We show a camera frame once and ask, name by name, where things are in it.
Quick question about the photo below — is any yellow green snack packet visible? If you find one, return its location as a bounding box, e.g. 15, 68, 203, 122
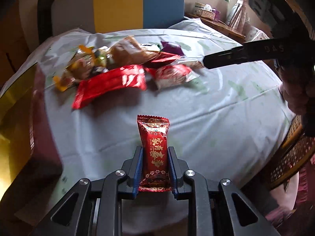
93, 46, 114, 67

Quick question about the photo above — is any person's right hand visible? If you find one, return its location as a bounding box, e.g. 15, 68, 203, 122
277, 66, 314, 115

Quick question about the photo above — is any black rolled mat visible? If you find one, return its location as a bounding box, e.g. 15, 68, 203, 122
37, 0, 55, 45

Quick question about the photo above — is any purple snack packet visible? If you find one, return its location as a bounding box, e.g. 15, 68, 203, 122
161, 41, 185, 56

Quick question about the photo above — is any white patterned curtain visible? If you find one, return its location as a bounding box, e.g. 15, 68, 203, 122
225, 0, 270, 44

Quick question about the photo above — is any wooden window sill shelf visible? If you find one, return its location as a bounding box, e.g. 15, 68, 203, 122
185, 12, 246, 44

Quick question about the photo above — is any dark red packet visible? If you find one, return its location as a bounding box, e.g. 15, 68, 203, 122
143, 52, 181, 69

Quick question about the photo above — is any grey yellow blue chair back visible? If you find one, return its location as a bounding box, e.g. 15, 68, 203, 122
51, 0, 184, 36

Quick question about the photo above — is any brown pastry clear packet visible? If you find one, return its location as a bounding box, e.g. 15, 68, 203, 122
108, 36, 160, 67

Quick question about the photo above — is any red white round-logo packet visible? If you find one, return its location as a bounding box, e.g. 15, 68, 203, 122
146, 65, 199, 89

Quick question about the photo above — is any gold metal tin box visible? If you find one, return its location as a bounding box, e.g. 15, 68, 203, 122
1, 63, 63, 204

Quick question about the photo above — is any small red gold candy packet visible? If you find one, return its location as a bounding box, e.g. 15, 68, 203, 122
137, 114, 170, 192

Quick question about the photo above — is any long red snack packet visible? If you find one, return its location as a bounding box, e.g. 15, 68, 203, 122
72, 65, 146, 110

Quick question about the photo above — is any woven rattan chair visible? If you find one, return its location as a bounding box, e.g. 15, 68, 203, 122
266, 116, 314, 190

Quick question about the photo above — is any yellow clear snack packet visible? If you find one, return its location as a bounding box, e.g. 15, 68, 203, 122
53, 45, 95, 92

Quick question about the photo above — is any white patterned tablecloth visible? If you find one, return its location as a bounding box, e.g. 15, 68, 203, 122
0, 17, 296, 234

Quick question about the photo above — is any tissue box on sill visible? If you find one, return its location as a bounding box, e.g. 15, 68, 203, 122
193, 2, 220, 21

